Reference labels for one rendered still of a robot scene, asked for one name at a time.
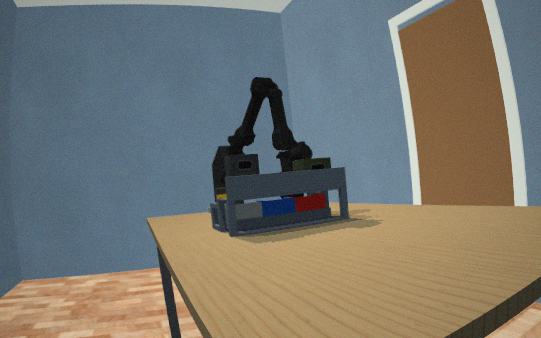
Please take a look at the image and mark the olive green case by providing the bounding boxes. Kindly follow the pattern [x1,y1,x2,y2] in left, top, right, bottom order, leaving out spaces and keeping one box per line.
[292,157,331,171]

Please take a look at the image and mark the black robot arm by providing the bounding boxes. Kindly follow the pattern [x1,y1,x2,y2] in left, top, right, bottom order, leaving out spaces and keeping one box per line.
[226,77,312,169]

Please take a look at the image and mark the grey metal shelf rack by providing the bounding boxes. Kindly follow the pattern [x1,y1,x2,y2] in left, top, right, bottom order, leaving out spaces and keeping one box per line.
[208,167,349,237]

